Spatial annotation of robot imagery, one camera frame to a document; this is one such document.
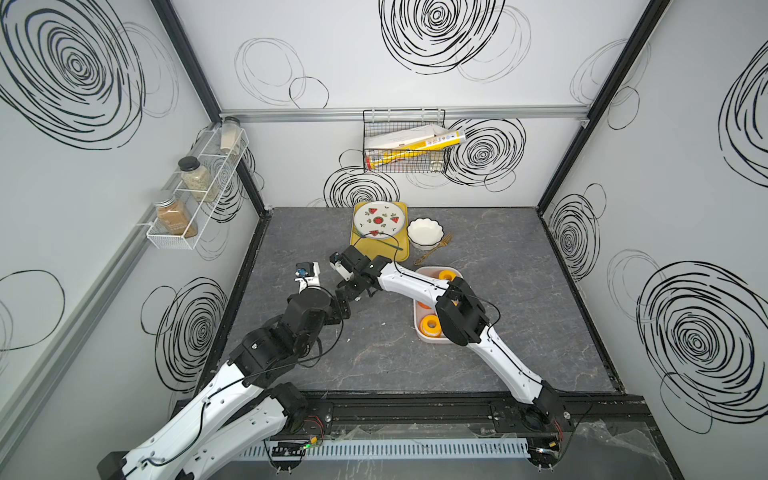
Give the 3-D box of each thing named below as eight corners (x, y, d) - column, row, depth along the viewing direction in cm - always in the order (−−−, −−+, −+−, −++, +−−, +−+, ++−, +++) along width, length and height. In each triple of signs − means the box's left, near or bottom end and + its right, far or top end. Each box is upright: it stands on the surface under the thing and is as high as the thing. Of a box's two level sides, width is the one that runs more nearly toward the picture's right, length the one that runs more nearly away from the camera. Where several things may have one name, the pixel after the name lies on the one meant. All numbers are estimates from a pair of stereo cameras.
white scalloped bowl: (407, 250, 109) (408, 244, 106) (406, 223, 118) (406, 217, 115) (444, 250, 109) (446, 244, 106) (440, 223, 118) (441, 217, 115)
